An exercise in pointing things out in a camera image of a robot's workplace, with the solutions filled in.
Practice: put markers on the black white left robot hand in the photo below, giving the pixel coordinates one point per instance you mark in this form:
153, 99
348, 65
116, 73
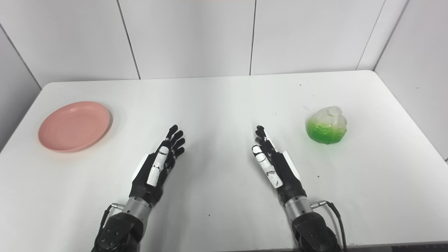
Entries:
141, 185

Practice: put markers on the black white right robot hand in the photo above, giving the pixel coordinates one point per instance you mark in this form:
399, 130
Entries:
288, 178

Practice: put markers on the green white toy cabbage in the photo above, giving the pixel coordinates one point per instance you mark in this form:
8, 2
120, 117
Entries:
326, 127

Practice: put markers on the pink plate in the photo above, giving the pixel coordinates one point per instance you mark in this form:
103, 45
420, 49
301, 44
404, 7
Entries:
73, 126

